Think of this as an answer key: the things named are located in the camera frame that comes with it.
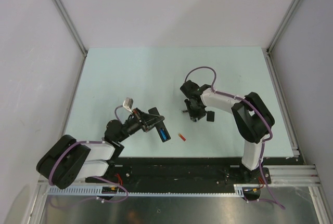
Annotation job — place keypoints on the white slotted cable duct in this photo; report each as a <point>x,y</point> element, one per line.
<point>99,190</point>

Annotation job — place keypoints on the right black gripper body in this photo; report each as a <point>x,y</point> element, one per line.
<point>195,112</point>

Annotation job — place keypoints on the red orange AAA battery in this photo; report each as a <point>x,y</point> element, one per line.
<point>182,137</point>

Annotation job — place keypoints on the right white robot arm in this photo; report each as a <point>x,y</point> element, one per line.
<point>253,119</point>

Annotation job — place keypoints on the black battery compartment cover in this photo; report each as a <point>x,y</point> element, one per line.
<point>210,116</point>

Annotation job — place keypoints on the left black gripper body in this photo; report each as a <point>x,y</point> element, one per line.
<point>133,123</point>

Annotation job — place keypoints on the left aluminium frame post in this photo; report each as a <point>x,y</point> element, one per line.
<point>59,5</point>

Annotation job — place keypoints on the blue AAA battery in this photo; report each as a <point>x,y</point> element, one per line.
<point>164,136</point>

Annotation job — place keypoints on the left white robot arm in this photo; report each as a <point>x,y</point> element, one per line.
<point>69,159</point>

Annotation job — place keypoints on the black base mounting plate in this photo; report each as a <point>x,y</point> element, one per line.
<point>197,188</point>

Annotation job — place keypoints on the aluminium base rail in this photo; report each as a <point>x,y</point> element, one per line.
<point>292,174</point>

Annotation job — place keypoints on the black remote control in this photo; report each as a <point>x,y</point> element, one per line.
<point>160,124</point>

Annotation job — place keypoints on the aluminium frame post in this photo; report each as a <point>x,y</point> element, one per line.
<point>59,5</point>
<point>286,20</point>

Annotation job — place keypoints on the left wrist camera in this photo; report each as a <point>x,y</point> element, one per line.
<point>127,104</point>

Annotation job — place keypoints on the right aluminium frame post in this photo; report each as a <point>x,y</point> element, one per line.
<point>286,20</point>

